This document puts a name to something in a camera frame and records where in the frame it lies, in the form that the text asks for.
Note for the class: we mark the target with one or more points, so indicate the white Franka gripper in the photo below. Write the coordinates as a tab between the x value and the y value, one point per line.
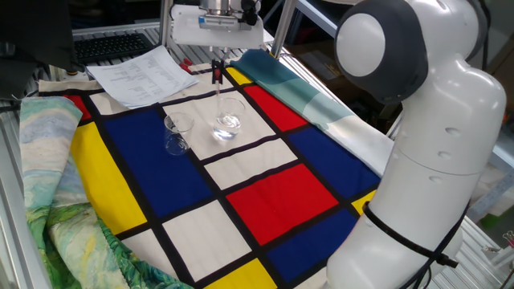
188	34

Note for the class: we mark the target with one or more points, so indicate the glass dropper with red bulb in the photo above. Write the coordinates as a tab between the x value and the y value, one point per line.
217	74

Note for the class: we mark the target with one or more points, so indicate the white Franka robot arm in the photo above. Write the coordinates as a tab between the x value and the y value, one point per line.
433	160

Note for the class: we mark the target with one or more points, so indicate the glass beaker with water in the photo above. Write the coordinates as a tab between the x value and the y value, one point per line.
227	128

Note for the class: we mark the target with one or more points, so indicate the printed white paper sheets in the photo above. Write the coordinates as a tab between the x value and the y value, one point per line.
140	76

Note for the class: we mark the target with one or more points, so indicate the empty printed glass beaker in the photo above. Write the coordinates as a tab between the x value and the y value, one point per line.
178	148

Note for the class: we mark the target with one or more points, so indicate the black computer keyboard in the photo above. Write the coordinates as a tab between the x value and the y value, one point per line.
112	46

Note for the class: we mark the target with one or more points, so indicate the teal and white cloth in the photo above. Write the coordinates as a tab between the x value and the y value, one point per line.
321	108

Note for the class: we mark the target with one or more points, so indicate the Mondrian colour block cloth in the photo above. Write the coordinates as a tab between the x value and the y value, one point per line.
281	200

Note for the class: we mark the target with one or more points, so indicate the green painting print cloth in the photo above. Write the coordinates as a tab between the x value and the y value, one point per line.
44	132

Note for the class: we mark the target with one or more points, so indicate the slanted aluminium strut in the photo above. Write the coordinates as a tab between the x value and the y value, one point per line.
395	120

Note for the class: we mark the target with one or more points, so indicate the black monitor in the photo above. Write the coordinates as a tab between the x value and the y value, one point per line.
32	32

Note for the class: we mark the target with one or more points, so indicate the silver wrist camera blue caps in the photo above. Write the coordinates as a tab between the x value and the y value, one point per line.
221	22

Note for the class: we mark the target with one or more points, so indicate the aluminium frame post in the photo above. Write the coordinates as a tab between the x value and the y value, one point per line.
165	24
283	28

